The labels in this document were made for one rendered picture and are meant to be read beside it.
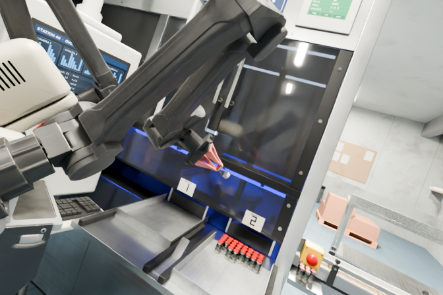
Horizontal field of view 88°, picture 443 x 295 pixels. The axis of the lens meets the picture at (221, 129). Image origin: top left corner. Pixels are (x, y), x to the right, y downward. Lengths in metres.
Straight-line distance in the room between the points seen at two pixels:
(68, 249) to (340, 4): 1.82
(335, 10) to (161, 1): 0.86
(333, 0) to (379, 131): 7.73
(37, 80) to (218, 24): 0.35
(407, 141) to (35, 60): 8.72
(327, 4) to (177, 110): 0.82
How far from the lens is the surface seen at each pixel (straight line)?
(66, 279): 1.76
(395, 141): 8.75
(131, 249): 0.88
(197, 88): 0.48
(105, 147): 0.42
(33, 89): 0.55
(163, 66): 0.36
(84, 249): 1.61
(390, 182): 8.70
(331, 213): 5.81
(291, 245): 1.05
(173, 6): 1.39
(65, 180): 1.27
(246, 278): 0.96
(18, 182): 0.43
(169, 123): 0.56
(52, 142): 0.44
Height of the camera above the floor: 1.36
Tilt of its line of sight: 2 degrees down
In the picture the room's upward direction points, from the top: 20 degrees clockwise
